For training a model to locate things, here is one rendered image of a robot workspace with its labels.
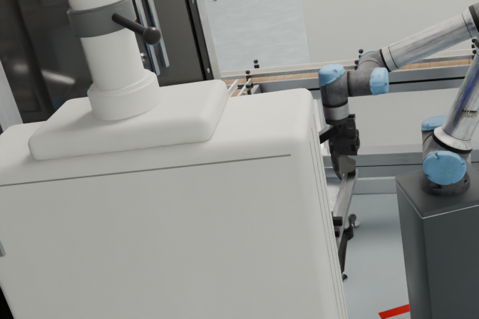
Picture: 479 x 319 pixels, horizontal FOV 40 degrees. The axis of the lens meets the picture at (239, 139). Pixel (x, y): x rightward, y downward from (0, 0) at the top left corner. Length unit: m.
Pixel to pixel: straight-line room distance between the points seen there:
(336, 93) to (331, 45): 1.53
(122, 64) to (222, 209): 0.23
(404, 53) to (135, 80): 1.18
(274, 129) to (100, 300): 0.38
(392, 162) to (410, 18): 0.76
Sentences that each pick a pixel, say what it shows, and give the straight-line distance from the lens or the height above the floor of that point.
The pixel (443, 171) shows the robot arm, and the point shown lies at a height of 0.95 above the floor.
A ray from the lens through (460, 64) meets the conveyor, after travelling 2.76.
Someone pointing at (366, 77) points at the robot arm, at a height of 1.24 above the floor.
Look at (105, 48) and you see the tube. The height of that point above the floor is 1.68.
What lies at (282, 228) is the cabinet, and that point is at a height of 1.42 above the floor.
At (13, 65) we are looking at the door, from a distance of 1.24.
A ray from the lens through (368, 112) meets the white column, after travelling 3.50.
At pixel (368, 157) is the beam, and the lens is 2.95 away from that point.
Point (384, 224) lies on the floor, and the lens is 3.45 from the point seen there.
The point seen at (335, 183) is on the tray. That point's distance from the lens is 2.06.
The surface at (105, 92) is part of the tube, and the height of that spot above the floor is 1.62.
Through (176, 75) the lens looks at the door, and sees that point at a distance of 1.82.
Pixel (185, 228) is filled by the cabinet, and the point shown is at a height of 1.43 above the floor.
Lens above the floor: 1.88
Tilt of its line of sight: 24 degrees down
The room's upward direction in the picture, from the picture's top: 12 degrees counter-clockwise
